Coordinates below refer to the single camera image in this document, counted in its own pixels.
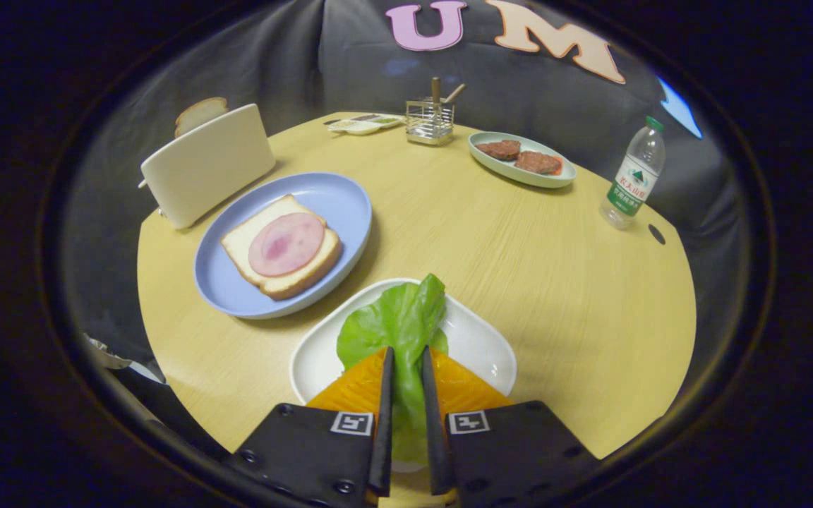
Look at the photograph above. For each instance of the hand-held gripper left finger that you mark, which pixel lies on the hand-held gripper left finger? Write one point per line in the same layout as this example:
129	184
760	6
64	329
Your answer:
384	423

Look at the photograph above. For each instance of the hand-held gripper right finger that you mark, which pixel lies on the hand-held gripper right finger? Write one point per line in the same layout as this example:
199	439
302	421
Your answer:
435	437

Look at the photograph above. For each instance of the green lettuce leaf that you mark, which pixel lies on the green lettuce leaf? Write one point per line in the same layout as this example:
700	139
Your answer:
392	324

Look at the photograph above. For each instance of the plain bread slice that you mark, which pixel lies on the plain bread slice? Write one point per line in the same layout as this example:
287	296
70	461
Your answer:
198	113

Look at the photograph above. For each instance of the white leaf-shaped plate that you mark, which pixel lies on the white leaf-shaped plate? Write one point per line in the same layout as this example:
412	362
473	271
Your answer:
477	346

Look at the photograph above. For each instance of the pink ham slice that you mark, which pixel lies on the pink ham slice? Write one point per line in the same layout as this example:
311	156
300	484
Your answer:
286	243

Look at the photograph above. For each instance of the blue plate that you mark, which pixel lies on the blue plate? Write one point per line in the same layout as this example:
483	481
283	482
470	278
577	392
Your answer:
329	201

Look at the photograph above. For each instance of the bread slice under ham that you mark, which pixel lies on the bread slice under ham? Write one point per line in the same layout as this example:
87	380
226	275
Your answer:
241	243

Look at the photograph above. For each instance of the pale green oval plate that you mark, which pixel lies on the pale green oval plate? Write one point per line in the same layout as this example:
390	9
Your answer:
498	168

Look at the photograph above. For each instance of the brown meat patty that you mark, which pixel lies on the brown meat patty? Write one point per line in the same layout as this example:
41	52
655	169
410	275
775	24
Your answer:
538	163
498	149

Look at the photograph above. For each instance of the white divided bean dish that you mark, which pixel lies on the white divided bean dish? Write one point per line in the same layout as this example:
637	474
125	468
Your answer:
360	127

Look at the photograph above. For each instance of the white toaster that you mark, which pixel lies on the white toaster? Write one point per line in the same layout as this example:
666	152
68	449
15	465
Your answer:
209	166

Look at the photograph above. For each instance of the clear water bottle green label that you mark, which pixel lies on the clear water bottle green label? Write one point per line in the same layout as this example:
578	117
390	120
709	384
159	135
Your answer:
632	183

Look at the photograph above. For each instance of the wooden utensil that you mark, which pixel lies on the wooden utensil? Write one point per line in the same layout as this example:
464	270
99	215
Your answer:
436	90
454	94

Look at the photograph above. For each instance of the black backdrop cloth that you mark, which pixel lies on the black backdrop cloth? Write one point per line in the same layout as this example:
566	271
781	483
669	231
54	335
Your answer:
272	63

